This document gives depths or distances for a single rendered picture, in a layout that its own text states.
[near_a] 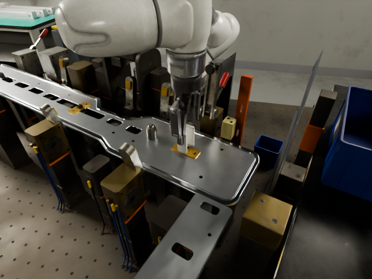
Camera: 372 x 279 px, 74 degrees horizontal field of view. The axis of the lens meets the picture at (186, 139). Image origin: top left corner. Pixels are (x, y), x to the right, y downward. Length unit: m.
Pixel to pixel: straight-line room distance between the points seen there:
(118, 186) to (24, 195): 0.65
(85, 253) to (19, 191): 0.43
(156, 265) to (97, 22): 0.44
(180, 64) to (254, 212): 0.34
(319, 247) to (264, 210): 0.12
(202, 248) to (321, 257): 0.22
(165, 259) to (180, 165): 0.26
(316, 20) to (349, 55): 0.69
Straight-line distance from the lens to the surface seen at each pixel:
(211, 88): 0.77
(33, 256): 1.00
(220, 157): 0.72
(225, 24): 1.34
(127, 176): 0.61
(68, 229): 1.00
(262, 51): 3.94
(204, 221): 0.57
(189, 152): 0.72
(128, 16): 0.47
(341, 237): 0.60
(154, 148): 0.75
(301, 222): 0.59
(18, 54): 1.52
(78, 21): 0.47
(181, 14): 0.50
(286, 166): 0.61
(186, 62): 0.54
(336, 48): 4.11
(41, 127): 0.87
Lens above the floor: 1.48
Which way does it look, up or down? 38 degrees down
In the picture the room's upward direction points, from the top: straight up
